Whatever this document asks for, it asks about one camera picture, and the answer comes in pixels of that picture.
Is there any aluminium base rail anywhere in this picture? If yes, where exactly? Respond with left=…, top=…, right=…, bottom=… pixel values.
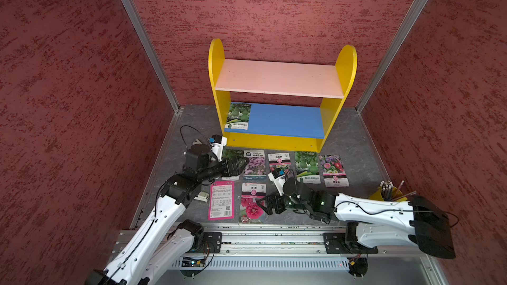
left=112, top=222, right=434, bottom=257

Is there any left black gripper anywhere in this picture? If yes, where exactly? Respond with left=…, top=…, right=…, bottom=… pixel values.
left=198, top=156, right=249, bottom=183

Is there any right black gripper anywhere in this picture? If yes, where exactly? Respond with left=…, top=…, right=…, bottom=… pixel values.
left=256, top=189, right=311, bottom=217

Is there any red dahlia seed bag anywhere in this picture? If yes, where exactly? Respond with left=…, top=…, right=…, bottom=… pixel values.
left=239, top=183, right=267, bottom=224

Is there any pink back-side seed bag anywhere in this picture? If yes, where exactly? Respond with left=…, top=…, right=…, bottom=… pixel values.
left=208, top=181, right=234, bottom=220

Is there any right corner aluminium post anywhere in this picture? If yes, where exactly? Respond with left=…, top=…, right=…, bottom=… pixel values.
left=356, top=0, right=429, bottom=116

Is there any purple flower seed bag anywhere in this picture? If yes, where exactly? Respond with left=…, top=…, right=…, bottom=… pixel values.
left=243, top=150, right=267, bottom=182

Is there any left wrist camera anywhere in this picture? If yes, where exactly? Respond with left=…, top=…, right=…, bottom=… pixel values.
left=209, top=135, right=227, bottom=162

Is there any corner aluminium post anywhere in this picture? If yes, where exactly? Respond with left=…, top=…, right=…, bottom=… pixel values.
left=121, top=0, right=180, bottom=113
left=356, top=0, right=429, bottom=116

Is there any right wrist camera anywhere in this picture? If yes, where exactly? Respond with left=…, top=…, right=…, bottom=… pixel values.
left=268, top=168, right=286, bottom=196

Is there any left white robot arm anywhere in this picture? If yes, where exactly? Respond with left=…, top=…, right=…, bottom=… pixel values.
left=85, top=144, right=249, bottom=284

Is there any green gourd bag shelf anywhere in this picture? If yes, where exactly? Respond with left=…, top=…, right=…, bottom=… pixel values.
left=224, top=103, right=252, bottom=130

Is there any pink zinnia seed bag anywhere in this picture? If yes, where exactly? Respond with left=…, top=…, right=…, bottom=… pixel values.
left=268, top=153, right=295, bottom=179

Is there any yellow wooden shelf unit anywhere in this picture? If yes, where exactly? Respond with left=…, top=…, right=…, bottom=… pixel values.
left=208, top=38, right=358, bottom=153

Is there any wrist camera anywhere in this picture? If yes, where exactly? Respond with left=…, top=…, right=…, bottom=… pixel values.
left=268, top=168, right=286, bottom=196
left=209, top=135, right=227, bottom=162

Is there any large green gourd seed bag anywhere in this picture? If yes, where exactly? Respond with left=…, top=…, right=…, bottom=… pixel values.
left=222, top=149, right=244, bottom=182

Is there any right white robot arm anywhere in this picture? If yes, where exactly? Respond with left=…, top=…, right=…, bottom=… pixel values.
left=257, top=178, right=456, bottom=259

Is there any left corner aluminium post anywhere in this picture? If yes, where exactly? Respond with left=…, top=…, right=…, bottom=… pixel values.
left=121, top=0, right=180, bottom=113

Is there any yellow pencil cup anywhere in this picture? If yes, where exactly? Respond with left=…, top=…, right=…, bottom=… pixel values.
left=369, top=180, right=417, bottom=202

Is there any mixed flower seed bag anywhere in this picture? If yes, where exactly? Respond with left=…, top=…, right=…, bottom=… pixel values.
left=319, top=155, right=349, bottom=187

